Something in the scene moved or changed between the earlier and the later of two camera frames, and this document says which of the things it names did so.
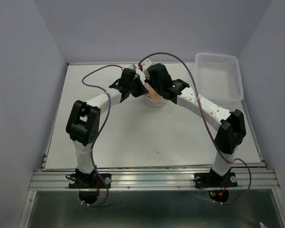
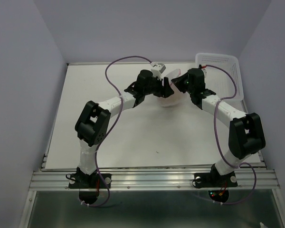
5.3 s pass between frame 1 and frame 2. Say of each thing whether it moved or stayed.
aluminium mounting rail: stayed
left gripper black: moved
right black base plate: stayed
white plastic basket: stayed
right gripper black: moved
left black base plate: stayed
